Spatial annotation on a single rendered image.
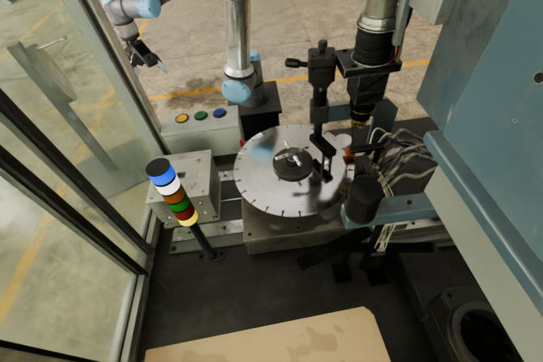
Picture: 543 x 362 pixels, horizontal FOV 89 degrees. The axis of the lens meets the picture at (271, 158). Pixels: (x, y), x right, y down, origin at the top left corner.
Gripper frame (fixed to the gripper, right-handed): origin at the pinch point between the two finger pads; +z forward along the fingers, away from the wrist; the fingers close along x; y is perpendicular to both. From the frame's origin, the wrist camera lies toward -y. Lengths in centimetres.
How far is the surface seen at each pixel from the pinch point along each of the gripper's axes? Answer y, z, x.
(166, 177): -75, -24, 28
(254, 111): -33.3, 16.3, -26.7
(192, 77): 137, 91, -82
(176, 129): -34.2, 1.2, 9.9
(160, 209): -56, 5, 31
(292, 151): -80, -9, -2
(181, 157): -48, 1, 16
